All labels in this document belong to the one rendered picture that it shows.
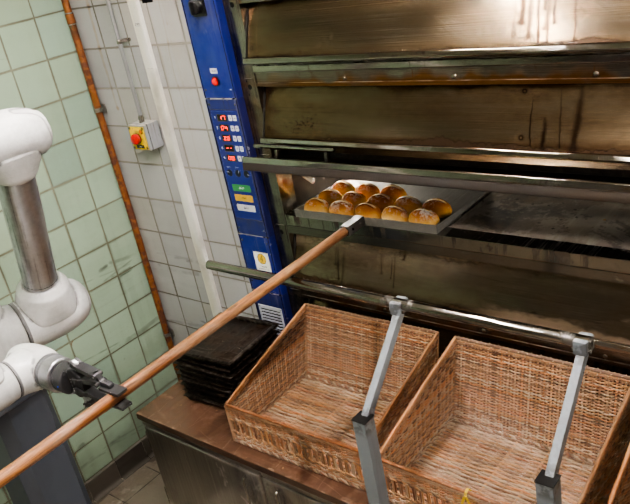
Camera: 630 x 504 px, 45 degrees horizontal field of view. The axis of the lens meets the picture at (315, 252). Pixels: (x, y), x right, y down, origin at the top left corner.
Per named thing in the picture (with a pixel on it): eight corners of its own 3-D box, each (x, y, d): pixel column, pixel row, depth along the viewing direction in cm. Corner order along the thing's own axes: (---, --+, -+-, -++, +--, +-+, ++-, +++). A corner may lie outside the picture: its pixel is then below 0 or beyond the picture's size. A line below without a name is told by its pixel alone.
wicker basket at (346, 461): (317, 364, 282) (304, 300, 271) (452, 401, 248) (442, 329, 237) (230, 442, 250) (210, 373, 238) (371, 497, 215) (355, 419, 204)
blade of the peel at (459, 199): (437, 234, 224) (436, 225, 223) (295, 216, 257) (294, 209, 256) (490, 188, 248) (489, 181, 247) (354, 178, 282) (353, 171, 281)
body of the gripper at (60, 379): (70, 353, 185) (93, 361, 180) (81, 381, 189) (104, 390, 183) (45, 369, 180) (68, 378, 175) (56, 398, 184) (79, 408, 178)
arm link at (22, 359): (73, 379, 194) (28, 405, 184) (39, 366, 203) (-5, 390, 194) (62, 342, 190) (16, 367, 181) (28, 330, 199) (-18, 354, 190)
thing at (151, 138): (148, 144, 292) (140, 119, 288) (164, 145, 286) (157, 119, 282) (133, 150, 288) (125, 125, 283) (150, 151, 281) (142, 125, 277)
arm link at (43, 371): (71, 376, 193) (85, 381, 189) (41, 395, 187) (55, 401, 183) (59, 346, 189) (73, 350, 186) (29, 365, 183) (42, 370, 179)
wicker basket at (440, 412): (462, 404, 245) (453, 332, 234) (642, 457, 210) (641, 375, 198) (378, 500, 213) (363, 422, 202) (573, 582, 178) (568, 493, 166)
